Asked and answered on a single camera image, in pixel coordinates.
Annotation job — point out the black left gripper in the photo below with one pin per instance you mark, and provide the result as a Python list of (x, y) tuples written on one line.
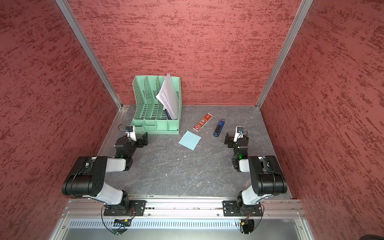
[(145, 141)]

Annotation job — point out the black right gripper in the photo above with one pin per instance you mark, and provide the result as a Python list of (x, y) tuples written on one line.
[(230, 139)]

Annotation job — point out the light blue square paper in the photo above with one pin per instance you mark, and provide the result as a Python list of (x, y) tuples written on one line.
[(189, 140)]

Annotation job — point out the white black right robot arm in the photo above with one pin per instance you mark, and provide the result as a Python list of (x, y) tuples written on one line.
[(267, 178)]

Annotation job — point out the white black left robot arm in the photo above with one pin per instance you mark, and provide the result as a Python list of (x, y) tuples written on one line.
[(87, 178)]

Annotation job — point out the green plastic file organizer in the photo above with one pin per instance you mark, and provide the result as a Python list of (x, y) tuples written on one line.
[(150, 116)]

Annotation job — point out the red pencil box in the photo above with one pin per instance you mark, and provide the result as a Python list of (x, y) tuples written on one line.
[(202, 122)]

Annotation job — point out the white paper sheets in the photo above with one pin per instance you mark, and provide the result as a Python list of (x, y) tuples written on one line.
[(168, 97)]

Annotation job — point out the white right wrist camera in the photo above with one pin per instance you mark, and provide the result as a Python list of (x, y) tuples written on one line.
[(239, 133)]

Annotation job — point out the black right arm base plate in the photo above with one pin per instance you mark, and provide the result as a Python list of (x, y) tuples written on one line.
[(231, 207)]

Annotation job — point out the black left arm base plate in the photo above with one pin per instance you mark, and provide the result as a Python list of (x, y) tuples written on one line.
[(132, 209)]

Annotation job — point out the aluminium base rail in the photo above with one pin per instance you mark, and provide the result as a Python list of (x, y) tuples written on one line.
[(161, 207)]

